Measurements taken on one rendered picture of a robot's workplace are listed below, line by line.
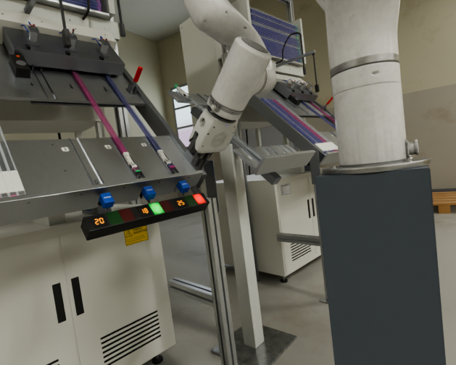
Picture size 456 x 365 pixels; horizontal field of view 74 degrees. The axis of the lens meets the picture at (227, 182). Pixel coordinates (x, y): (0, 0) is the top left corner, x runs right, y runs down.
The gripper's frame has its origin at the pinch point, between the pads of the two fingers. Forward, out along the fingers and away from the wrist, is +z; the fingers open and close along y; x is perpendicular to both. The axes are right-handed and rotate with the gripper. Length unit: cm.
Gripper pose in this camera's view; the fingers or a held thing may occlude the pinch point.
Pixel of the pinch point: (199, 161)
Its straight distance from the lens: 80.1
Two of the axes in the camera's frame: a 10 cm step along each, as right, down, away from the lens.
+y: 7.0, -1.4, 6.9
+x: -5.7, -6.9, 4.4
